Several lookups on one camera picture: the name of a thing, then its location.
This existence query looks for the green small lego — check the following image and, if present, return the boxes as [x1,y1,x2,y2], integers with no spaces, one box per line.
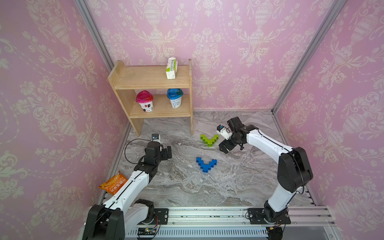
[212,135,219,142]

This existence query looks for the green long lego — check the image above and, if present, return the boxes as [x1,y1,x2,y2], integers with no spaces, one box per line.
[207,140,216,147]

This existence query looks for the green lego pair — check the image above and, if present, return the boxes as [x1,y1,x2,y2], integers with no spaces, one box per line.
[201,135,208,145]

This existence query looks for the blue large lego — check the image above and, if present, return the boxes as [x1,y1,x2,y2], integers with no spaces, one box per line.
[200,164,212,173]

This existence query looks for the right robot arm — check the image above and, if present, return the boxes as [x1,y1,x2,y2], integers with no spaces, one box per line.
[217,117,314,224]

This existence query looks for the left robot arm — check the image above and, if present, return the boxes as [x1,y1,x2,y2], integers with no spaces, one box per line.
[82,141,173,240]

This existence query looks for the orange snack bag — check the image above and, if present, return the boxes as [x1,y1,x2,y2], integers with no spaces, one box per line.
[99,171,128,195]

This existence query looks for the pink lid yogurt cup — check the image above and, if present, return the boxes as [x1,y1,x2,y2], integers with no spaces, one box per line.
[136,91,154,113]

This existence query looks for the blue lid yogurt cup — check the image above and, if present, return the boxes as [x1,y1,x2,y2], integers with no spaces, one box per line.
[167,89,184,109]

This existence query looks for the wooden two-tier shelf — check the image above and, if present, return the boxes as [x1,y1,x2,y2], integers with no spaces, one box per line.
[108,59,194,137]

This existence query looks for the green white carton box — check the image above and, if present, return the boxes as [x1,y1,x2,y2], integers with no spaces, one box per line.
[166,57,178,80]

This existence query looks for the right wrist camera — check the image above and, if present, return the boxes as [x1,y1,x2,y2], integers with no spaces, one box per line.
[217,125,233,140]

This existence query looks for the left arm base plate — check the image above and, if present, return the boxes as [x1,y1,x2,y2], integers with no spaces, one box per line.
[139,208,169,225]

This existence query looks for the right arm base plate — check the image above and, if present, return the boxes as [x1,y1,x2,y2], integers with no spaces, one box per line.
[245,208,291,225]

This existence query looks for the aluminium front rail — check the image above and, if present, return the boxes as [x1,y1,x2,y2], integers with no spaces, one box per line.
[124,206,342,240]

